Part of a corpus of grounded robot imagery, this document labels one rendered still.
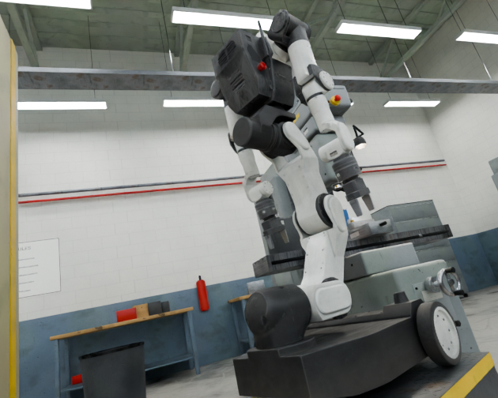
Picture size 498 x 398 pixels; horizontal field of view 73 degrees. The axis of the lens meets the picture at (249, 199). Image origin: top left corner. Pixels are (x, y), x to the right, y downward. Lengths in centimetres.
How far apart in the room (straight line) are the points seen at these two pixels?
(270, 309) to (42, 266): 534
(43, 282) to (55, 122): 281
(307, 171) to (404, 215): 606
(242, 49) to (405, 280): 121
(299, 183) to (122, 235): 494
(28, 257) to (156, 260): 190
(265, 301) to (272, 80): 86
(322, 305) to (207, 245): 509
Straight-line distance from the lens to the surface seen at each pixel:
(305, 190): 137
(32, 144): 691
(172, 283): 594
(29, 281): 614
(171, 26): 762
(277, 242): 178
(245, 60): 143
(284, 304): 104
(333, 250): 133
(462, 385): 123
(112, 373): 282
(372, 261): 181
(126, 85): 463
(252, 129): 126
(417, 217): 759
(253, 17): 510
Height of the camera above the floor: 71
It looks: 17 degrees up
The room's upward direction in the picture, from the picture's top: 13 degrees counter-clockwise
